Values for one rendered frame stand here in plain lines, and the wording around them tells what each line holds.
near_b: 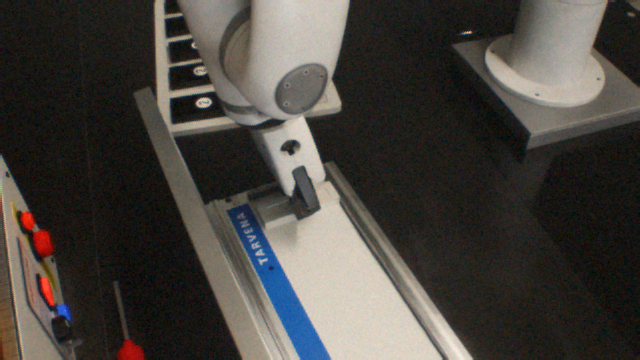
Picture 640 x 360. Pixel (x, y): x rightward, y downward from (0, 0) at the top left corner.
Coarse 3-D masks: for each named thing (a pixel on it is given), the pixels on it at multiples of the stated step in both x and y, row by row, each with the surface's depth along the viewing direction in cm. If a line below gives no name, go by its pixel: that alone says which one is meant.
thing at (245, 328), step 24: (144, 96) 57; (144, 120) 55; (168, 144) 52; (168, 168) 50; (192, 192) 48; (192, 216) 47; (192, 240) 45; (216, 240) 45; (216, 264) 43; (216, 288) 42; (240, 288) 56; (240, 312) 40; (240, 336) 39; (264, 336) 52
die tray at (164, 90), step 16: (160, 0) 111; (160, 16) 107; (176, 16) 107; (160, 32) 103; (160, 48) 99; (160, 64) 96; (176, 64) 96; (160, 80) 93; (160, 96) 90; (176, 96) 90; (336, 96) 90; (320, 112) 88; (176, 128) 85; (192, 128) 85; (208, 128) 85; (224, 128) 86
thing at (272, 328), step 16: (336, 176) 76; (352, 192) 74; (208, 208) 73; (224, 208) 73; (224, 224) 71; (352, 224) 71; (368, 224) 71; (224, 240) 69; (384, 240) 69; (240, 256) 67; (400, 256) 67; (240, 272) 66; (400, 272) 66; (256, 288) 64; (416, 288) 64; (256, 304) 63; (432, 304) 63; (224, 320) 63; (272, 320) 61; (432, 320) 61; (272, 336) 60; (448, 336) 60; (288, 352) 59; (464, 352) 59
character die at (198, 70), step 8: (192, 64) 94; (200, 64) 94; (176, 72) 92; (184, 72) 93; (192, 72) 92; (200, 72) 92; (176, 80) 91; (184, 80) 91; (192, 80) 91; (200, 80) 91; (208, 80) 91; (176, 88) 91; (184, 88) 91
